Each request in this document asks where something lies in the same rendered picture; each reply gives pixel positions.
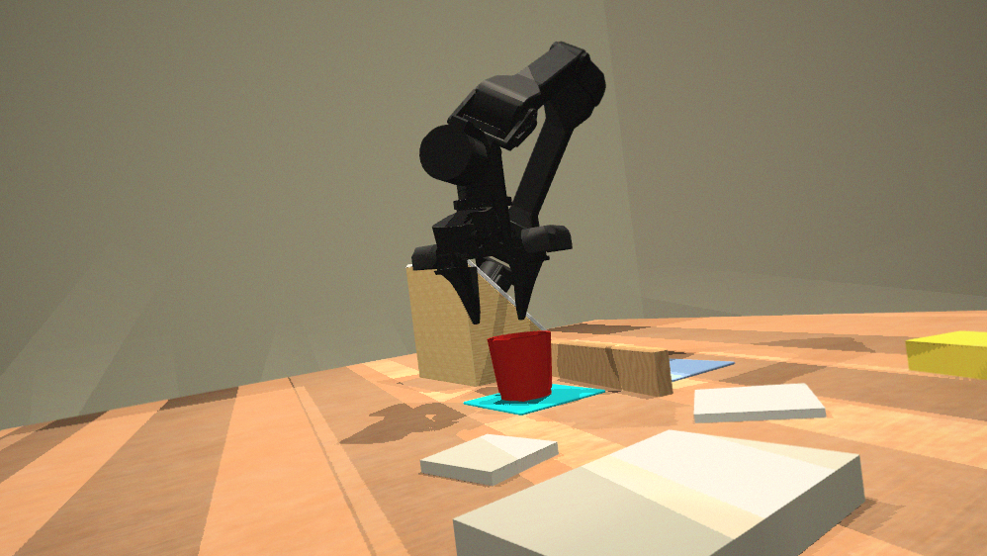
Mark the dark red cup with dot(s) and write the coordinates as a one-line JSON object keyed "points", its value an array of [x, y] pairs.
{"points": [[522, 364]]}

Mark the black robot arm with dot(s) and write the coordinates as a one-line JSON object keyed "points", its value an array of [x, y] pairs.
{"points": [[502, 112]]}

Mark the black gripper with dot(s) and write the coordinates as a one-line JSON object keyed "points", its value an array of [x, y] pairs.
{"points": [[530, 251]]}

